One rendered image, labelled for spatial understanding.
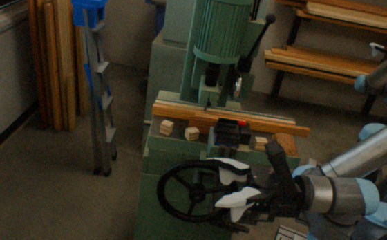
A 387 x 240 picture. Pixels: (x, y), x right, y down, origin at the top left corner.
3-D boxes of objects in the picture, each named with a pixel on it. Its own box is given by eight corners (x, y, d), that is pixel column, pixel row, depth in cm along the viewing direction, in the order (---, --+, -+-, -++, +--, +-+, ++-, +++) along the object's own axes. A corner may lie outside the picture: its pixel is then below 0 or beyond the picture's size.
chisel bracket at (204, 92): (197, 108, 143) (201, 89, 138) (197, 92, 155) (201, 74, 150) (215, 111, 143) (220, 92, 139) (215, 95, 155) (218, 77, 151)
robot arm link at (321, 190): (336, 189, 69) (319, 167, 76) (314, 188, 68) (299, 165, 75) (325, 220, 71) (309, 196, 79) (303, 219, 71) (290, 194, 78)
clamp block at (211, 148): (205, 166, 131) (209, 146, 126) (205, 144, 142) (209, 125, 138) (244, 171, 131) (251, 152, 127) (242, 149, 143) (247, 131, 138)
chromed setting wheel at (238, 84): (230, 105, 155) (236, 79, 149) (229, 92, 166) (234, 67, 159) (237, 106, 155) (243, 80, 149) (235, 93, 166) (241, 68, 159)
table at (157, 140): (142, 163, 131) (143, 150, 128) (153, 119, 157) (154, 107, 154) (303, 186, 134) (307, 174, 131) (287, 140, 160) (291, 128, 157)
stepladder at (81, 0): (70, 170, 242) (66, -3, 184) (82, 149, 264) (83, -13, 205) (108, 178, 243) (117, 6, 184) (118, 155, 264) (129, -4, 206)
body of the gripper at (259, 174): (245, 221, 70) (303, 225, 71) (254, 185, 66) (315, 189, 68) (237, 198, 77) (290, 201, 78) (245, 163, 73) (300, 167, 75)
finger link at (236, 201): (222, 235, 63) (255, 217, 69) (228, 208, 60) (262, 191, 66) (210, 225, 65) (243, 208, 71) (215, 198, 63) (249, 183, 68)
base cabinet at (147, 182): (128, 279, 181) (139, 173, 145) (144, 198, 231) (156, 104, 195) (214, 290, 183) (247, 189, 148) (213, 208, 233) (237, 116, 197)
